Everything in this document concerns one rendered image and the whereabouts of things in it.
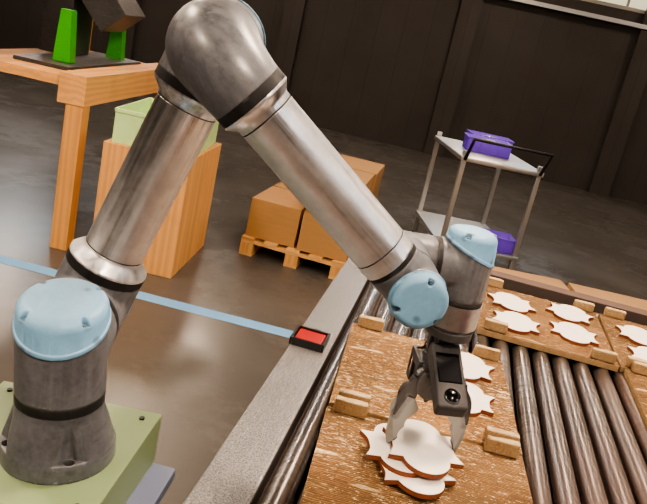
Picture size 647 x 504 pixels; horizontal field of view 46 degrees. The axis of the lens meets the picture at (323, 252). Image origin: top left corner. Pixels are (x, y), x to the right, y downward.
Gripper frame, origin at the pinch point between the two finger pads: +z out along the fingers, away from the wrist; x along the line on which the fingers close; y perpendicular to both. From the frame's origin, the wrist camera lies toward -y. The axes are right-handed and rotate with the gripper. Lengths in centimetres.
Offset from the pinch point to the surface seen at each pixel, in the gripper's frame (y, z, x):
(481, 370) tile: 40.3, 4.6, -21.4
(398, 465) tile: -4.7, 1.0, 4.3
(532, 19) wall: 1048, -98, -336
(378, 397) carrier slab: 21.9, 4.5, 3.4
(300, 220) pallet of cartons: 378, 75, -3
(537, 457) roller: 12.1, 6.5, -25.1
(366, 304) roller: 75, 7, -1
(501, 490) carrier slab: -2.7, 4.3, -13.4
